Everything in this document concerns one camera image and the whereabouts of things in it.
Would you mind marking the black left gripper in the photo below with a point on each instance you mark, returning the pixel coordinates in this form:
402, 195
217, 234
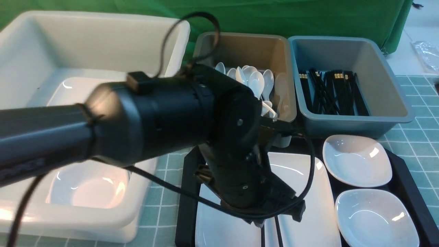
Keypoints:
245, 183

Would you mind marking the large white plastic tub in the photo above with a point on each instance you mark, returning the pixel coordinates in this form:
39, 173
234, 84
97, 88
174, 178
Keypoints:
39, 50

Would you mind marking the white bowl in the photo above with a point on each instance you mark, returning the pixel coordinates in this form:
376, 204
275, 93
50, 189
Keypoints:
374, 218
88, 184
357, 161

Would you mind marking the pile of black chopsticks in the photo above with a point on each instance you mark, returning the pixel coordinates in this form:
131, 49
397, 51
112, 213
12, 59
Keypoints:
333, 92

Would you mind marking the large white square plate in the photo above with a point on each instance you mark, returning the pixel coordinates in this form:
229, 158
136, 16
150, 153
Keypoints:
318, 227

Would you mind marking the blue-grey plastic bin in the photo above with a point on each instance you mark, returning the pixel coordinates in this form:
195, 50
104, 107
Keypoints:
384, 98

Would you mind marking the clear plastic bag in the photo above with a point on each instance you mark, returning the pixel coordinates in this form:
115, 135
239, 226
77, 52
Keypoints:
428, 53

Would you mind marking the pile of white spoons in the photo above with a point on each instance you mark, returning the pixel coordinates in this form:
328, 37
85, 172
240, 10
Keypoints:
260, 83

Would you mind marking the white bowl in tub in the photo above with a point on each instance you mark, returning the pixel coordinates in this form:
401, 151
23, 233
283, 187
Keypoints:
88, 184

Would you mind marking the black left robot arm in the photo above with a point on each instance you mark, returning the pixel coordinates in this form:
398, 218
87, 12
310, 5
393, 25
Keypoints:
123, 123

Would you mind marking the white square plate in tub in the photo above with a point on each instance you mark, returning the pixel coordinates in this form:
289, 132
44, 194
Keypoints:
74, 90

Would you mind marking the brown plastic bin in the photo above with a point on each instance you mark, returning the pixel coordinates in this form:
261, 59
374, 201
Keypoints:
263, 52

